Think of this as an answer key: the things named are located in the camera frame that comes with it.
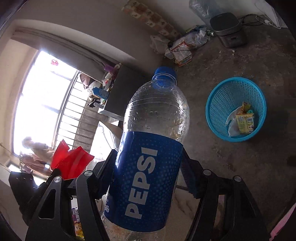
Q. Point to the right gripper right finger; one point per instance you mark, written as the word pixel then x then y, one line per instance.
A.
pixel 191 171

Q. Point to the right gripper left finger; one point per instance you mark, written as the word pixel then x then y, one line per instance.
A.
pixel 103 172

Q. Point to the red plastic bag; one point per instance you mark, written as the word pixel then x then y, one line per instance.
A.
pixel 71 163

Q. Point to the Pepsi plastic bottle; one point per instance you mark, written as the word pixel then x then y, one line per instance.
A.
pixel 155 124

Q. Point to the purple noodle bag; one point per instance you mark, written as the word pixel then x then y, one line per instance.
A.
pixel 77 224

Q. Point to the orange snack bag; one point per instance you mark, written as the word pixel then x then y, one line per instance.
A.
pixel 245 119

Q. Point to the floor trash pile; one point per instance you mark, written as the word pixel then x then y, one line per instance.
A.
pixel 181 51

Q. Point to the hanging pink jacket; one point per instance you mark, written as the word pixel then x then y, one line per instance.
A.
pixel 42 151

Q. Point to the metal balcony railing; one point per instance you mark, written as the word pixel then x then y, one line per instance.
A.
pixel 77 122

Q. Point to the blue detergent bottle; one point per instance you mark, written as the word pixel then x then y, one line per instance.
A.
pixel 100 92

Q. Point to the blue plastic waste basket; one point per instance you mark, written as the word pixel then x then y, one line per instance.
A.
pixel 228 96

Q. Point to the dark grey cabinet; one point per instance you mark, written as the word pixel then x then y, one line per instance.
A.
pixel 127 82

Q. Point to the purple cup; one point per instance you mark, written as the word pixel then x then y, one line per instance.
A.
pixel 108 68

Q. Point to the grey curtain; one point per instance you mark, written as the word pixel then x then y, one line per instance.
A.
pixel 77 56

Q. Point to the white plastic bag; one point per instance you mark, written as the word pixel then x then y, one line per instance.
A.
pixel 159 43

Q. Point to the black rice cooker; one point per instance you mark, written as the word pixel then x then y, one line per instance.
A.
pixel 229 30

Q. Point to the patterned tall box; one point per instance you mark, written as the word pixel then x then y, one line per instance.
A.
pixel 151 18

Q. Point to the large water jug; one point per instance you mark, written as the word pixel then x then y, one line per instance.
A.
pixel 205 9

